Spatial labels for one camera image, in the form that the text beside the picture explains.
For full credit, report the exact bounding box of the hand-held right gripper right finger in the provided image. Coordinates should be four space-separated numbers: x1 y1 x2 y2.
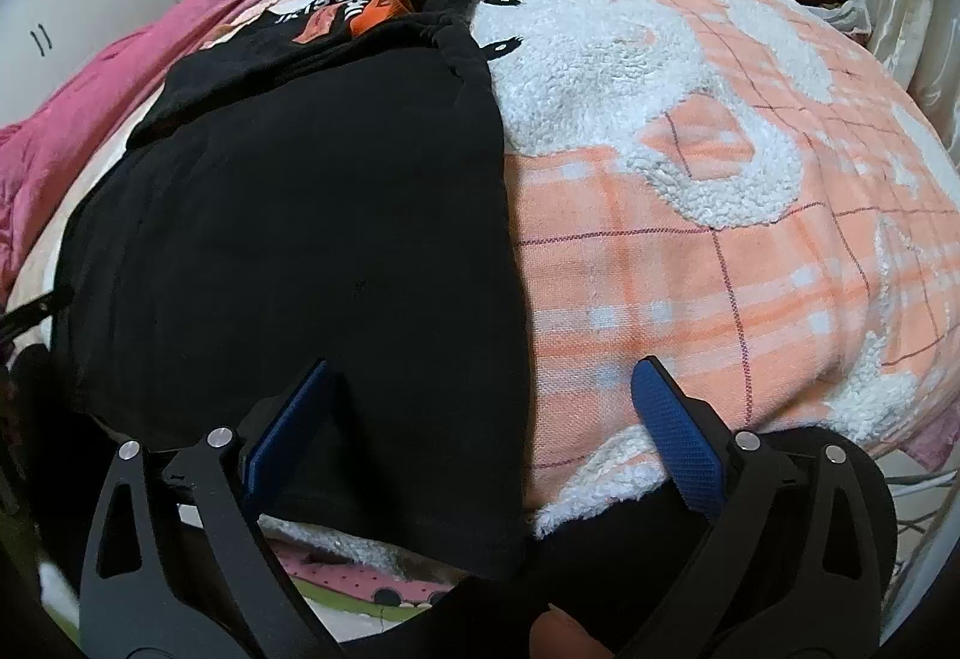
630 355 899 659

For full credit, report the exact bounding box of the black long-sleeved sweater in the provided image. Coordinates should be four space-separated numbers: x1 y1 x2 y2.
49 0 538 579

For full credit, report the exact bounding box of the white wire rack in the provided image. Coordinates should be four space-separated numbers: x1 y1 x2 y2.
874 470 960 555

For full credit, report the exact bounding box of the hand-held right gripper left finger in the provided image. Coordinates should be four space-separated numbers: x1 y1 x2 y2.
79 359 336 659

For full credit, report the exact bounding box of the white crumpled cloth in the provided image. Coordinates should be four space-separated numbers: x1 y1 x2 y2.
814 0 876 39

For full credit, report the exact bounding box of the pink duvet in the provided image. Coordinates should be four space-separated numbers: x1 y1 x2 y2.
0 0 374 298

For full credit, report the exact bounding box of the person's dark clothing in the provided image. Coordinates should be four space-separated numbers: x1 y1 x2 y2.
420 485 725 659

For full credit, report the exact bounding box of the bed with cream sheet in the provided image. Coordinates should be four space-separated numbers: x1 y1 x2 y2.
0 0 960 555

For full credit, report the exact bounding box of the person's right hand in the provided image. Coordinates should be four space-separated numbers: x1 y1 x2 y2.
531 603 612 659

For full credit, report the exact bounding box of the pink dotted mat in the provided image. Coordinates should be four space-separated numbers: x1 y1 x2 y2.
272 545 455 609

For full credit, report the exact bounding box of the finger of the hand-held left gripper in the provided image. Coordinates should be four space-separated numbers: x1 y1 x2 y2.
0 286 76 343

